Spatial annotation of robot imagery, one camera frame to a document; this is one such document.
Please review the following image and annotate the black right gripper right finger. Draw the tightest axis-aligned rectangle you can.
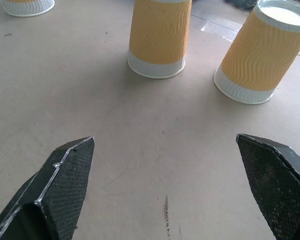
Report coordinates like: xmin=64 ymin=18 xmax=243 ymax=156
xmin=235 ymin=133 xmax=300 ymax=240

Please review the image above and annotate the orange and white paper cup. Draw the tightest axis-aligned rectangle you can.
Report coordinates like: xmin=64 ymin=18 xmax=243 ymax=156
xmin=2 ymin=0 xmax=56 ymax=18
xmin=213 ymin=0 xmax=300 ymax=105
xmin=126 ymin=0 xmax=193 ymax=79

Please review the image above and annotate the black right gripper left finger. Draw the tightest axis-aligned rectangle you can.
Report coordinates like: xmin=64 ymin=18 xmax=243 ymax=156
xmin=0 ymin=136 xmax=96 ymax=240

